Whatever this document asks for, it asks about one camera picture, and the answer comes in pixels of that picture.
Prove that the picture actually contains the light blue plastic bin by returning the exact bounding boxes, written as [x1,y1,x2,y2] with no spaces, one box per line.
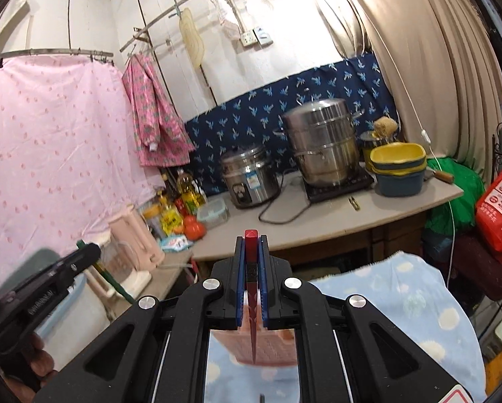
[37,275,111,341]

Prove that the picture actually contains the yellow label seasoning packet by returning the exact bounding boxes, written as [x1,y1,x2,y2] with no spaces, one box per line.
[159,195,185,236]

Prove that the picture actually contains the red tomato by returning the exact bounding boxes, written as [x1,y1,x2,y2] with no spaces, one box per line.
[184,216,206,241]

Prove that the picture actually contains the cooking oil bottle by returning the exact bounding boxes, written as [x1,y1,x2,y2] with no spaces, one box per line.
[178,170,202,215]

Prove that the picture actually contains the clear food container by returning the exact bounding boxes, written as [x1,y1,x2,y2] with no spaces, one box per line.
[197,199,229,225]

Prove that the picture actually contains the loofah sponge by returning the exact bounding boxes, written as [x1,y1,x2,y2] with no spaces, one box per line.
[372,117,399,137]

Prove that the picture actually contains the pink perforated utensil basket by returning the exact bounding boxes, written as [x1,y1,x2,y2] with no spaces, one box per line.
[211,302,297,366]

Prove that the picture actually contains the red chopstick with black band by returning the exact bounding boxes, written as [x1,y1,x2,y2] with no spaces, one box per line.
[244,229,260,365]

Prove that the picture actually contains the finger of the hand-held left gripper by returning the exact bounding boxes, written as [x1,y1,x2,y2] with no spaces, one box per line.
[45,242,102,280]

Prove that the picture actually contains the metal curtain rail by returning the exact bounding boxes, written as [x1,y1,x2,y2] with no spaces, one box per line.
[0,48,114,66]

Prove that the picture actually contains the clear hanging plastic bag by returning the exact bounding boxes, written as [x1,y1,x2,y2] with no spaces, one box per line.
[207,0,243,40]

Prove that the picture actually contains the pink electric kettle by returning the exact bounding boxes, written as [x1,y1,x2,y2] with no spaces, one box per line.
[108,204,165,271]

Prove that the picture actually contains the navy leaf print cloth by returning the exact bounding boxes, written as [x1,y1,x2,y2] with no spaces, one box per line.
[185,54,398,197]

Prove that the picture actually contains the beige curtain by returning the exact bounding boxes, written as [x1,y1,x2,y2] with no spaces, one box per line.
[305,0,502,169]

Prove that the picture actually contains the dark sauce bottle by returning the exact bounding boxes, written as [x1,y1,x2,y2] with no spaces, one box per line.
[163,172,180,202]

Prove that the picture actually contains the black power cord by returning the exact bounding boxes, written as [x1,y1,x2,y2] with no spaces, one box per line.
[258,172,312,224]

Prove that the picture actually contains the steel steamer pot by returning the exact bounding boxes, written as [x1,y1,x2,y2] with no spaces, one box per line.
[274,97,366,187]

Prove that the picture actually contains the blue printed tablecloth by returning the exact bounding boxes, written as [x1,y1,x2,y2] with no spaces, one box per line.
[203,251,487,403]

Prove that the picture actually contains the red printed bag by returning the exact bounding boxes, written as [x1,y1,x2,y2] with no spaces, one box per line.
[475,170,502,253]

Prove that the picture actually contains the green plastic bag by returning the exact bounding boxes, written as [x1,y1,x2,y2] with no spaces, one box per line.
[425,157,486,236]

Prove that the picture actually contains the person's left hand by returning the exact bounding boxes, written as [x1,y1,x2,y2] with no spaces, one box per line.
[1,331,59,403]

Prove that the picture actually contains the woven hand fan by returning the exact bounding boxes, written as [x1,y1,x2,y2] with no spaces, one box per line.
[179,7,205,70]

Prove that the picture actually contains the knife with wooden handle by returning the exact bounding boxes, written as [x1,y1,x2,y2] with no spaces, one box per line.
[425,167,455,184]

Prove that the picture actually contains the black induction cooktop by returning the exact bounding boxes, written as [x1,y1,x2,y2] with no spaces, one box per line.
[303,166,375,202]

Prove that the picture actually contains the wall socket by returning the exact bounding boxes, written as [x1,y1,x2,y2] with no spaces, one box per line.
[239,27,273,48]

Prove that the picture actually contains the steel rice cooker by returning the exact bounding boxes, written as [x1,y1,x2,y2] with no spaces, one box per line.
[221,145,281,210]

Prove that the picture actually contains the dark metal chair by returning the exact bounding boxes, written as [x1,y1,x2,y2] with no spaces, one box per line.
[452,105,502,301]

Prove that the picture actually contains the pink floral garment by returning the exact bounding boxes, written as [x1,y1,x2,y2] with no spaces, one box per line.
[122,54,195,168]

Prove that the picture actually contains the tissue packet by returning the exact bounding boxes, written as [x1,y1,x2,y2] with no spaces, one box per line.
[161,235,193,253]

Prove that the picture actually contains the white cable with switch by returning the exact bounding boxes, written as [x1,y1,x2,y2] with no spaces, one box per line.
[377,38,457,286]

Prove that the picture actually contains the pink printed curtain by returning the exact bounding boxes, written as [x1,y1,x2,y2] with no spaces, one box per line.
[0,56,159,290]

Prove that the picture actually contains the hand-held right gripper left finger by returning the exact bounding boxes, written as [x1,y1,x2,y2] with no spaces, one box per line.
[33,237,248,403]

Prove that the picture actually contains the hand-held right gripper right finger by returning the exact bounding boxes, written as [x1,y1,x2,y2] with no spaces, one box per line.
[257,235,487,403]

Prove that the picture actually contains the grey countertop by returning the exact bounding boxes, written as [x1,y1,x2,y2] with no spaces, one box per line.
[192,164,465,261]

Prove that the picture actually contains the yellow plastic basin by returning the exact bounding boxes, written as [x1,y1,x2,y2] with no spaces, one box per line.
[369,143,427,168]

